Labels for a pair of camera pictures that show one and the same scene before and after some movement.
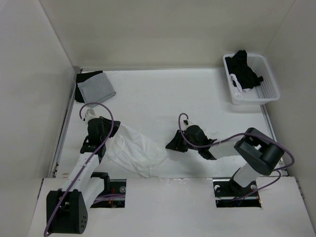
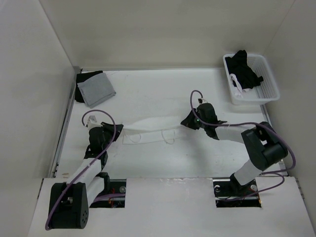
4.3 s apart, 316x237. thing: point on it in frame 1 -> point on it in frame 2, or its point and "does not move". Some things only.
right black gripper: [176, 143] -> [187, 122]
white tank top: [135, 151] -> [165, 129]
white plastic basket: [267, 90] does not move
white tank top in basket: [238, 90] does not move
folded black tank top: [81, 77] does not move
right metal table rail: [273, 131] does not move
